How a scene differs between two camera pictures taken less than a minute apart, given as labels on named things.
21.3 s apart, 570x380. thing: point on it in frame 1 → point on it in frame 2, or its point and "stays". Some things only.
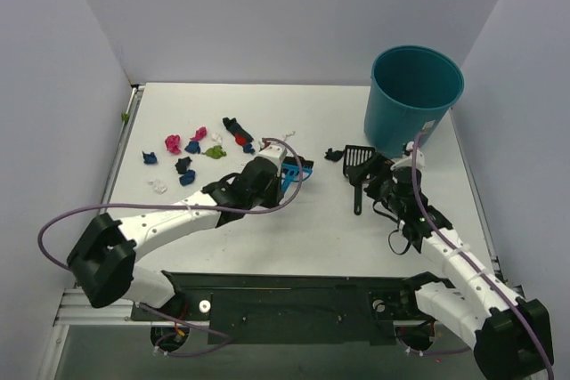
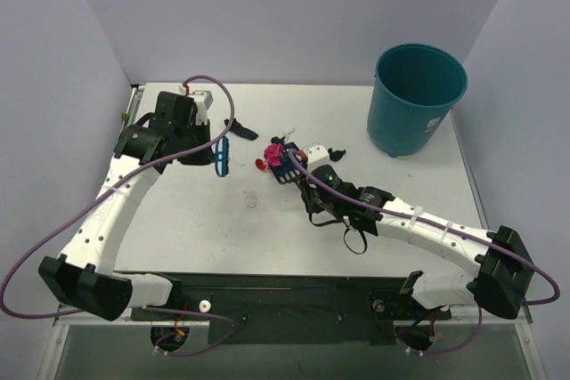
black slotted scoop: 354,168 → 288,172
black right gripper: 377,177 → 293,166
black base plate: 274,309 stays
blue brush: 290,171 → 222,151
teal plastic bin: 411,92 stays
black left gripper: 280,182 → 201,149
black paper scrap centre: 334,156 stays
